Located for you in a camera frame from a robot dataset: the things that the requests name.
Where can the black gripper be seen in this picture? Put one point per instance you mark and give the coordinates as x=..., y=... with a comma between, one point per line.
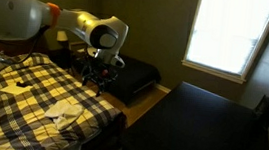
x=100, y=72

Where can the black wooden dresser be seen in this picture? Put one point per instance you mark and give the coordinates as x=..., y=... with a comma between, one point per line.
x=195, y=131

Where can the plaid yellow grey bed blanket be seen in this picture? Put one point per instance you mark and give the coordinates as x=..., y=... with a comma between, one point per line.
x=19, y=116

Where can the white lamp shade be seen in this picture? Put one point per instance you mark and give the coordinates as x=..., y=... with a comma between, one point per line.
x=62, y=36

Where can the white baseboard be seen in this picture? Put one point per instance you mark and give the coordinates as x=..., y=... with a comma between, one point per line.
x=162, y=88

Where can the white paper sheet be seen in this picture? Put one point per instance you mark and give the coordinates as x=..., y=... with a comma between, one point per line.
x=14, y=89

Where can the small black flat object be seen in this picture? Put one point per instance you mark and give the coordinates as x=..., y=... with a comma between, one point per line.
x=23, y=84

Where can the crumpled white cloth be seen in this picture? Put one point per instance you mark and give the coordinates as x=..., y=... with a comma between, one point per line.
x=65, y=113

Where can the black box-shaped device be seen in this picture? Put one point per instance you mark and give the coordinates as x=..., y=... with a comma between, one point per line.
x=266, y=110

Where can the black covered daybed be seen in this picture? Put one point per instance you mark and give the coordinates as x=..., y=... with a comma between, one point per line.
x=136, y=74

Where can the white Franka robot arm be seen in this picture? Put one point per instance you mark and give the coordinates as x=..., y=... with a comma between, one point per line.
x=13, y=12

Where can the bright white framed window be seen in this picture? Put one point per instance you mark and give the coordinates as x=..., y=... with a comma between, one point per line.
x=228, y=31

